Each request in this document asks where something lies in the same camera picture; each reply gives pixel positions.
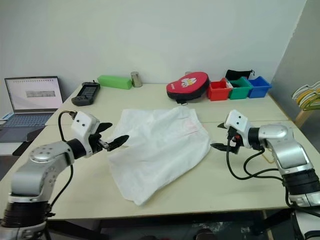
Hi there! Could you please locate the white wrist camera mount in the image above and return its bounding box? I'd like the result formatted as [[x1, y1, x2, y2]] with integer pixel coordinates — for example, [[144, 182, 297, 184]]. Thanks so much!
[[70, 111, 101, 159], [224, 109, 253, 148]]

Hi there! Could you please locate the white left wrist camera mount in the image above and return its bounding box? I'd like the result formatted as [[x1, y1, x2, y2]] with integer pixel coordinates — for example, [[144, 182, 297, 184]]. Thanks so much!
[[70, 111, 101, 159]]

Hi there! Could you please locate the dark rounded shape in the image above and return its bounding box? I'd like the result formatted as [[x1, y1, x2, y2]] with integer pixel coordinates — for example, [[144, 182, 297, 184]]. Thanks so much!
[[194, 228, 216, 240]]

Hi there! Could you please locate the red plastic bin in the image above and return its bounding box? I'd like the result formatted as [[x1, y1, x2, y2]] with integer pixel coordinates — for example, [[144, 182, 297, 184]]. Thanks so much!
[[206, 78, 232, 102]]

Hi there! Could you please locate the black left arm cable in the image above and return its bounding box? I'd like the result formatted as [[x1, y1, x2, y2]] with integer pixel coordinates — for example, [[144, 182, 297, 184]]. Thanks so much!
[[46, 109, 77, 218]]

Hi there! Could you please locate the green plastic bin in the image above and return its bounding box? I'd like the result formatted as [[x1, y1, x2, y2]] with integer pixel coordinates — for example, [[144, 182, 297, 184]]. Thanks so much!
[[228, 76, 253, 100]]

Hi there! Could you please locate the blue plastic bin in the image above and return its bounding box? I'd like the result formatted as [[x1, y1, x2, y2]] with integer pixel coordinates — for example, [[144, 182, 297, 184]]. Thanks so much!
[[247, 75, 273, 99]]

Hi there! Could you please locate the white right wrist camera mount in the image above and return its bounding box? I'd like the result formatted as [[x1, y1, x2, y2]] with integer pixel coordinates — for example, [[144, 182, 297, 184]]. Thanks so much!
[[224, 109, 253, 148]]

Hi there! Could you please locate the black flat mat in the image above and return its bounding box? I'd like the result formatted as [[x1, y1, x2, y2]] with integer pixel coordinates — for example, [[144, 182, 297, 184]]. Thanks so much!
[[11, 126, 46, 156]]

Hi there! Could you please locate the white cloth garment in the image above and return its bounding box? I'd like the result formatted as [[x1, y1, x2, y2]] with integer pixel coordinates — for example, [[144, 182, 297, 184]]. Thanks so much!
[[106, 106, 212, 207]]

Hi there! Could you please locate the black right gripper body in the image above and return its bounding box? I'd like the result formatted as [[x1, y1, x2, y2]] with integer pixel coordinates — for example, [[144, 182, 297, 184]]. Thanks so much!
[[226, 126, 243, 154]]

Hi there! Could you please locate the red and black paddle case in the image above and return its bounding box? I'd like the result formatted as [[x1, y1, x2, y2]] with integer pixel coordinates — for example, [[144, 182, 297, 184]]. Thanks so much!
[[166, 71, 210, 107]]

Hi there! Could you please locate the black cloth pouch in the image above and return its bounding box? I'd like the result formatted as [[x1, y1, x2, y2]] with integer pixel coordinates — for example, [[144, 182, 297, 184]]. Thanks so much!
[[224, 69, 256, 81]]

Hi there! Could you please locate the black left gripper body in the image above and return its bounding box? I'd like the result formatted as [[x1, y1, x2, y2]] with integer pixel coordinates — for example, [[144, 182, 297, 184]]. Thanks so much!
[[87, 133, 111, 155]]

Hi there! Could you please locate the green rectangular box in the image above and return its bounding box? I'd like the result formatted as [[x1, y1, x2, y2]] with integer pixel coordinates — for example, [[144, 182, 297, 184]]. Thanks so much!
[[97, 74, 133, 90]]

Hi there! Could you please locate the metal cup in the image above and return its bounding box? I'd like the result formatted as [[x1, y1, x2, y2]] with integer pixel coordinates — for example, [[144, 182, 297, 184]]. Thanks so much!
[[130, 71, 143, 88]]

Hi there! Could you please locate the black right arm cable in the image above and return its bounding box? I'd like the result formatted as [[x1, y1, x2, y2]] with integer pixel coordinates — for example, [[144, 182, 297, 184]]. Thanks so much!
[[225, 141, 320, 216]]

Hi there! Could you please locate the wooden table leg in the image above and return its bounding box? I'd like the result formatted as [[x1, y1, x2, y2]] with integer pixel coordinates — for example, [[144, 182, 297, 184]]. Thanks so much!
[[261, 209, 274, 240]]

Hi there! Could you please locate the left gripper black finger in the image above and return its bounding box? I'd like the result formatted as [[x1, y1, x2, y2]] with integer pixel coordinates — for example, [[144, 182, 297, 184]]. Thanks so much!
[[96, 122, 113, 134], [107, 135, 130, 152]]

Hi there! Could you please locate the white clothes hanger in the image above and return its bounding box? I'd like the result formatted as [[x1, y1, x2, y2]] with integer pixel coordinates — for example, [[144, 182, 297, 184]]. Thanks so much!
[[292, 81, 320, 101]]

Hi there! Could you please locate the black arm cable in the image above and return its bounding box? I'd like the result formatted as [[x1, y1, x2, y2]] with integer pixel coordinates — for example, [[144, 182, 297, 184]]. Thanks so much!
[[46, 109, 77, 218], [225, 141, 320, 216]]

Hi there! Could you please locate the black handheld controller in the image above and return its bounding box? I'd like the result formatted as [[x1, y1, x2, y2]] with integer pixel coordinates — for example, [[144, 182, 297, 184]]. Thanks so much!
[[71, 81, 101, 106]]

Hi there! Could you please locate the open grey laptop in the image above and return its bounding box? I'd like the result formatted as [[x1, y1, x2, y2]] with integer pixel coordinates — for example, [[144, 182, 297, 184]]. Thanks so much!
[[0, 76, 64, 143]]

